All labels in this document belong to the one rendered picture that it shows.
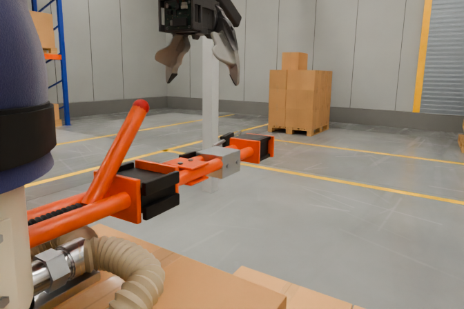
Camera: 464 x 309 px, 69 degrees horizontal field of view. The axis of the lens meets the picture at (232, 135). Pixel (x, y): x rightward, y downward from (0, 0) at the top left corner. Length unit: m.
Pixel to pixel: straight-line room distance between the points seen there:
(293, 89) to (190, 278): 6.79
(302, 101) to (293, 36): 3.44
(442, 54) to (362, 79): 1.81
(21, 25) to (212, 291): 0.39
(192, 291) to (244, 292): 0.07
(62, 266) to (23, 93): 0.22
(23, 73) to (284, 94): 7.08
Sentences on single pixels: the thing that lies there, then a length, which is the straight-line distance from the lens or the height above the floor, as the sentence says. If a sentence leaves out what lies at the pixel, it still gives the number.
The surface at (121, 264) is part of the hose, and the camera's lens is 0.43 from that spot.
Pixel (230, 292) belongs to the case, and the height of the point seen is 0.94.
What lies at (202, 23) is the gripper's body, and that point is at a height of 1.32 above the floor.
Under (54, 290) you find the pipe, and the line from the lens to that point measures 0.47.
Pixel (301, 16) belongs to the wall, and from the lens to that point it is 10.20.
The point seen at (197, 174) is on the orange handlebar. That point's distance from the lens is 0.56.
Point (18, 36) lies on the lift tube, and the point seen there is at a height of 1.26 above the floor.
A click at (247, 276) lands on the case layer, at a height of 0.54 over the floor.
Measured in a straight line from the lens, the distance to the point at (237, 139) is 0.75.
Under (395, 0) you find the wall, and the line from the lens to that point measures 9.64.
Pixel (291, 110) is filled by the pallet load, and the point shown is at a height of 0.51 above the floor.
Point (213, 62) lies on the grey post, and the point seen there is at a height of 1.35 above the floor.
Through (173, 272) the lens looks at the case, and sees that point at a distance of 0.55.
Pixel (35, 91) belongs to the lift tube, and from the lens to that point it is 0.30.
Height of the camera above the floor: 1.24
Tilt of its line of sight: 10 degrees down
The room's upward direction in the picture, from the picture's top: 1 degrees clockwise
